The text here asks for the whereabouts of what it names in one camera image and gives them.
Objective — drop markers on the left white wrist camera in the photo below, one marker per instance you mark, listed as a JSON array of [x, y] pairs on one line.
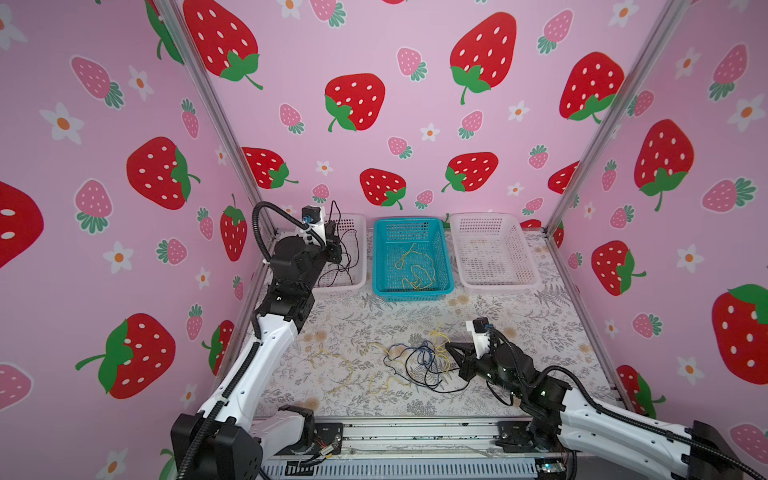
[[318, 226]]

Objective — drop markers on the aluminium corner post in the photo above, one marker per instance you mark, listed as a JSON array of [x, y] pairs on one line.
[[216, 44], [652, 48]]

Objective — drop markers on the right aluminium corner post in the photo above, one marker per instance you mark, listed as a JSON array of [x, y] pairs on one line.
[[652, 48]]

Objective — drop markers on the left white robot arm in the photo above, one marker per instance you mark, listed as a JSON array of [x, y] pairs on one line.
[[258, 360]]

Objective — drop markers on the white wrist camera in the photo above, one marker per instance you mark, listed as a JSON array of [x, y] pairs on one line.
[[318, 226], [479, 330]]

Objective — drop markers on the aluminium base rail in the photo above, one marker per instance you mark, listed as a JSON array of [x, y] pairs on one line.
[[432, 448]]

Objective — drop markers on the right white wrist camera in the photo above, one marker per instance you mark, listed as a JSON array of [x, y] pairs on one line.
[[479, 330]]

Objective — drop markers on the white plastic basket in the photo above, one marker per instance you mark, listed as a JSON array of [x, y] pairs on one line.
[[492, 254], [345, 271]]

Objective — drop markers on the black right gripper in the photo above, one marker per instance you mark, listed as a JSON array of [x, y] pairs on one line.
[[466, 364]]

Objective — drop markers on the left white plastic basket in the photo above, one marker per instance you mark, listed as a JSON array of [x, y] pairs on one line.
[[345, 271]]

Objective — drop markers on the left aluminium corner post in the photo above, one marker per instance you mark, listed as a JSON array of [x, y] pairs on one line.
[[216, 44]]

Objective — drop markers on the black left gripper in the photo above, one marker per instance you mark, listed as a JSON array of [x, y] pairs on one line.
[[329, 252]]

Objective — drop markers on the teal plastic basket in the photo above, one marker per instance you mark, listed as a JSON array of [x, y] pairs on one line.
[[411, 260]]

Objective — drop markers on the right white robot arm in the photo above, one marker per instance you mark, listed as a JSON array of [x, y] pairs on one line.
[[563, 413]]

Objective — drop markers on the right white plastic basket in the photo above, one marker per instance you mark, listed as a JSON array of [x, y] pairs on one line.
[[492, 254]]

